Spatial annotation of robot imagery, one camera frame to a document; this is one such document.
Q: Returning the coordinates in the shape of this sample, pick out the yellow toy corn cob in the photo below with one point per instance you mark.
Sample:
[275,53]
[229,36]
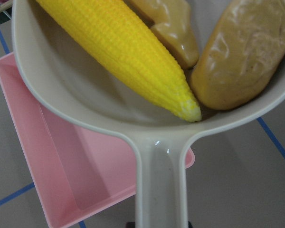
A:
[118,39]

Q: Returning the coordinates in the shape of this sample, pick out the beige plastic dustpan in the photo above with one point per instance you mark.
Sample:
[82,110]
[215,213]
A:
[70,83]

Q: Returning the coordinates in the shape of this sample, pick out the pink plastic bin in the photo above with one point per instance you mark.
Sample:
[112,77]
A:
[76,172]

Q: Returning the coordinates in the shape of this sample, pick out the tan toy ginger root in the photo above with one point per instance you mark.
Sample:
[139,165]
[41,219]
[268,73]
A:
[170,21]

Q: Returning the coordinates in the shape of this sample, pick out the brown toy potato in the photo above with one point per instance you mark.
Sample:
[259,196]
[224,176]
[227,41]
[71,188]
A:
[241,54]

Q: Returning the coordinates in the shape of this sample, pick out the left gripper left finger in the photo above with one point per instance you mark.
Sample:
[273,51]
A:
[130,225]

